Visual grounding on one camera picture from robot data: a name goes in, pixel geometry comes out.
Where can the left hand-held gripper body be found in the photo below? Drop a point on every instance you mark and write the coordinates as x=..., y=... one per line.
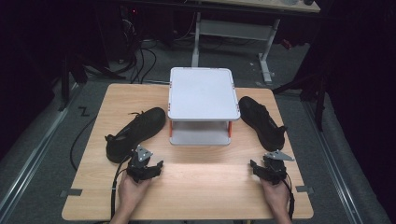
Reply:
x=139, y=165

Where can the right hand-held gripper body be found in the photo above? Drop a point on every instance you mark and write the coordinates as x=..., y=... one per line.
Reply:
x=274, y=169

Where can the black shoe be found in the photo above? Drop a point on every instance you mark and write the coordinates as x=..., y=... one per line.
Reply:
x=261, y=124
x=137, y=133

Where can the white two-tier shoe rack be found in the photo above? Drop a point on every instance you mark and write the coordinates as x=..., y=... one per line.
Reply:
x=202, y=93

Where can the person's right hand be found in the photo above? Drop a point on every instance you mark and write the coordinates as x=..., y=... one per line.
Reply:
x=275, y=197

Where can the person's left hand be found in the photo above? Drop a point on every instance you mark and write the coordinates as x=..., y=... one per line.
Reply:
x=130, y=194

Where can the grey tape piece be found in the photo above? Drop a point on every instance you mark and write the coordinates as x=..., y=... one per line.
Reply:
x=304, y=189
x=71, y=192

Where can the black tripod stand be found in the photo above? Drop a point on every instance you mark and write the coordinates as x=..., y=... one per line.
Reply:
x=319, y=109

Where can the small red object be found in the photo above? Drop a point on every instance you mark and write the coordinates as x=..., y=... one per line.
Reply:
x=286, y=44

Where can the dark computer tower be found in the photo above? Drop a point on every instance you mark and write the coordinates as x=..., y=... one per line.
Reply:
x=124, y=31

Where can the metal floor rail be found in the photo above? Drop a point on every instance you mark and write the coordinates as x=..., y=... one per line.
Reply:
x=34, y=155
x=333, y=165

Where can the desk with white metal frame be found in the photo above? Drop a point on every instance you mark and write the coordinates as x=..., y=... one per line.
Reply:
x=233, y=29

